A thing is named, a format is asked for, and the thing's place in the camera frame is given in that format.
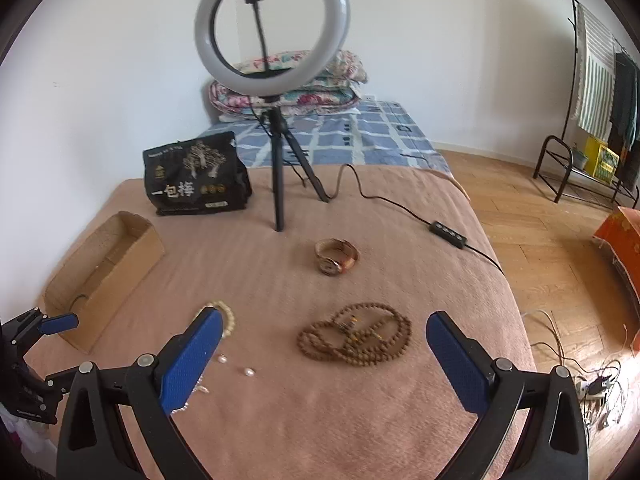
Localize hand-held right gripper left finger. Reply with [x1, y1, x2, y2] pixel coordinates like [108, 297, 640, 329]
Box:
[56, 306, 224, 480]

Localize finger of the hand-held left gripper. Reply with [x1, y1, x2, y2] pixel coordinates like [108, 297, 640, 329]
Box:
[27, 364, 83, 396]
[4, 307, 80, 356]

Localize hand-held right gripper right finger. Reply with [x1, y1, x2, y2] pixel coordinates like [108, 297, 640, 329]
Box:
[425, 310, 590, 480]

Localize pearl bracelet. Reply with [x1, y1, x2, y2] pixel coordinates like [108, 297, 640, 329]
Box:
[202, 300, 236, 341]

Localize cardboard box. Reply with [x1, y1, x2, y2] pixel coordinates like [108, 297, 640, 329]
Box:
[42, 211, 166, 355]

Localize wooden bead necklace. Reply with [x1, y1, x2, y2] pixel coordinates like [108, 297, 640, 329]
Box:
[297, 302, 412, 367]

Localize wristwatch with red strap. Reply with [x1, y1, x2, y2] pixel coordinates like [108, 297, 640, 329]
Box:
[315, 238, 359, 276]

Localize white power strip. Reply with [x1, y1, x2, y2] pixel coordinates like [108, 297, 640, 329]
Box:
[574, 379, 603, 431]

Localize black snack bag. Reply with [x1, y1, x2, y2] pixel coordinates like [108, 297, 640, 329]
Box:
[142, 131, 252, 217]

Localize black tripod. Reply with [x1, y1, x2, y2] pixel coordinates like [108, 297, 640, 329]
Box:
[252, 95, 331, 232]

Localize orange box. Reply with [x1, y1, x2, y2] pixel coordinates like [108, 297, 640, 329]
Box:
[592, 206, 640, 306]

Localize black metal clothes rack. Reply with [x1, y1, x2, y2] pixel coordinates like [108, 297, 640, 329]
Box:
[532, 0, 640, 209]

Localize blue checked bed sheet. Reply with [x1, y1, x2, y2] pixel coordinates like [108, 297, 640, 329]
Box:
[192, 100, 448, 173]

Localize yellow box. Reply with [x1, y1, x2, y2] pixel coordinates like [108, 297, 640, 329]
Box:
[582, 136, 621, 183]

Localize folded floral quilt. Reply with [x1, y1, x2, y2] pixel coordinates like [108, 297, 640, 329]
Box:
[209, 50, 368, 121]

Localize dark hanging clothes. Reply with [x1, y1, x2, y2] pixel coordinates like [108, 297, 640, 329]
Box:
[607, 52, 640, 186]

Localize striped towel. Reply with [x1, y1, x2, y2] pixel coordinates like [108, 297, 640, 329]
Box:
[572, 2, 617, 143]

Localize black phone holder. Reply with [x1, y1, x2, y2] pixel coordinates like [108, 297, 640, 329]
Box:
[233, 0, 296, 81]

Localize thin silver chain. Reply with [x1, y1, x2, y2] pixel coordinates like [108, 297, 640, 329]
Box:
[182, 382, 211, 413]

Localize power strip with cables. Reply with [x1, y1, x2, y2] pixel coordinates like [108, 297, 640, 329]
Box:
[520, 310, 640, 431]

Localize black cable with inline controller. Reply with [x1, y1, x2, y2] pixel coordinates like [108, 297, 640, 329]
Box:
[287, 162, 506, 275]

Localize white ring light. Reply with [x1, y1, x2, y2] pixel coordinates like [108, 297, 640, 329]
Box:
[194, 0, 351, 98]

